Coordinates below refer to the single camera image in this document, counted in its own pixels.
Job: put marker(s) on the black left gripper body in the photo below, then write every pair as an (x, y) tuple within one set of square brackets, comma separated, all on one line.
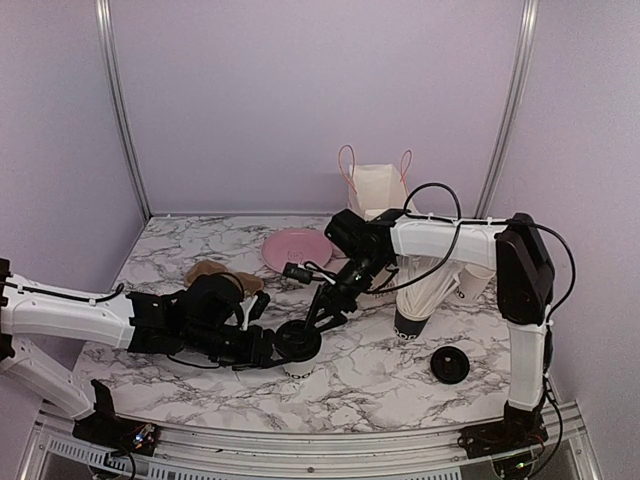
[(234, 353)]

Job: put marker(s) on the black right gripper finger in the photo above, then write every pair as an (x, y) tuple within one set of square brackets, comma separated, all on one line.
[(335, 318), (317, 310)]

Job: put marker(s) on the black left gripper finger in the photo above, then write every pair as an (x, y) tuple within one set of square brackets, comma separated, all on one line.
[(280, 338), (267, 362)]

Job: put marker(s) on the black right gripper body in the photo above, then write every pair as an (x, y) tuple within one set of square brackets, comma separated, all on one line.
[(348, 299)]

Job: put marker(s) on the white paper coffee cup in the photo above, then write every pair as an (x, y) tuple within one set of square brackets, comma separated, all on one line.
[(300, 367)]

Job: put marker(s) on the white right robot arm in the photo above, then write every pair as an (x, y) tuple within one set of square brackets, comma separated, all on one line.
[(513, 248)]

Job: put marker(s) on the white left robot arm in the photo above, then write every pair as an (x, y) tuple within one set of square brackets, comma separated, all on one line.
[(212, 316)]

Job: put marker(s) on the white paper takeout bag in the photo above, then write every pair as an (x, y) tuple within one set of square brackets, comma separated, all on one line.
[(373, 188)]

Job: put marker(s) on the pink round plate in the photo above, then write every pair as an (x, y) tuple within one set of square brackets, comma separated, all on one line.
[(295, 245)]

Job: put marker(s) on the brown cardboard cup carrier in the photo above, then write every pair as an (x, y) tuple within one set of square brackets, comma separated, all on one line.
[(250, 283)]

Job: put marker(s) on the black cup holding straws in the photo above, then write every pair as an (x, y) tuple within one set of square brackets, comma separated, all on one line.
[(407, 327)]

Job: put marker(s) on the bundle of white wrapped straws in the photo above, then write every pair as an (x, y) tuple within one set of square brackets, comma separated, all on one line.
[(418, 301)]

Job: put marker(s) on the black plastic cup lid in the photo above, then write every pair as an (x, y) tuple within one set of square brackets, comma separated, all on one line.
[(449, 365)]

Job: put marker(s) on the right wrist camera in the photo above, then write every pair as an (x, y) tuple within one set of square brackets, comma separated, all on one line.
[(307, 273)]

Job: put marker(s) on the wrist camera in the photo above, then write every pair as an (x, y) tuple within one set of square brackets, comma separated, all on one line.
[(253, 308), (307, 273)]

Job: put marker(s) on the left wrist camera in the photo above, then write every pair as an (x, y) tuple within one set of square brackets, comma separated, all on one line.
[(253, 308)]

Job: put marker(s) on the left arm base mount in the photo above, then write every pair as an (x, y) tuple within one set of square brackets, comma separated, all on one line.
[(104, 427)]

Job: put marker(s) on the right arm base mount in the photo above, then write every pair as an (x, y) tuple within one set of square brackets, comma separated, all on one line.
[(499, 437)]

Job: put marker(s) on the aluminium front rail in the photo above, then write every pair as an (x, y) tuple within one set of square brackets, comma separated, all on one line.
[(189, 452)]

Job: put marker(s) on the right aluminium frame post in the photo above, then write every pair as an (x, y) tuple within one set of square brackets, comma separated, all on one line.
[(515, 91)]

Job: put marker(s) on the aluminium frame post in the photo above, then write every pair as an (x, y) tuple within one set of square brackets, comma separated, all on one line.
[(109, 52), (515, 91)]

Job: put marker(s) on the left aluminium frame post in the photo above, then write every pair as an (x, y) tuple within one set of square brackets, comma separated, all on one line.
[(109, 52)]

